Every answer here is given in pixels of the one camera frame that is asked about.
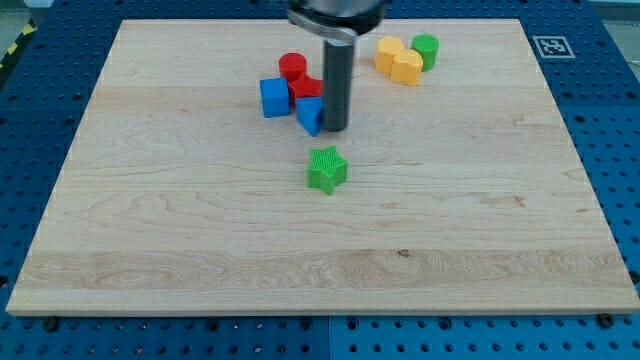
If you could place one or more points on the green star block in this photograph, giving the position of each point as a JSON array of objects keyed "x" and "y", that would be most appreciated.
[{"x": 326, "y": 170}]

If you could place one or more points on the red star block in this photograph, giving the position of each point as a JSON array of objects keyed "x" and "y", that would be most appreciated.
[{"x": 304, "y": 86}]

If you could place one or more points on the yellow heart block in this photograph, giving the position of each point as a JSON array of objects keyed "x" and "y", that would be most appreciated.
[{"x": 407, "y": 67}]

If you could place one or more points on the blue triangle block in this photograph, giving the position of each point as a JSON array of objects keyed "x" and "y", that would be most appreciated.
[{"x": 309, "y": 114}]

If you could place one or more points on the blue cube block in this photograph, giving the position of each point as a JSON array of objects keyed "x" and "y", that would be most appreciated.
[{"x": 274, "y": 97}]

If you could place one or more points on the red cylinder block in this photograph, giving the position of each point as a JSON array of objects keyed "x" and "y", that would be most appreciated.
[{"x": 292, "y": 66}]

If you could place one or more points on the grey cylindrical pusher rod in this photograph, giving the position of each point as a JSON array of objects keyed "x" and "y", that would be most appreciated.
[{"x": 337, "y": 75}]

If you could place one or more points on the wooden board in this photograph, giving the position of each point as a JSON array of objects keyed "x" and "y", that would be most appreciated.
[{"x": 464, "y": 194}]

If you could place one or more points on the yellow hexagon block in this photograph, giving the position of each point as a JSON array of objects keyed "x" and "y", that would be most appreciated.
[{"x": 386, "y": 49}]

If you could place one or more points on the green cylinder block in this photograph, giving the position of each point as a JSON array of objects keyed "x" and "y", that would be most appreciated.
[{"x": 427, "y": 46}]

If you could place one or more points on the white fiducial marker tag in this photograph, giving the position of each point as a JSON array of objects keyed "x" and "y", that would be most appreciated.
[{"x": 553, "y": 47}]

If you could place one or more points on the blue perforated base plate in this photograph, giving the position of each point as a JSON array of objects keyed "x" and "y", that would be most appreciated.
[{"x": 41, "y": 106}]

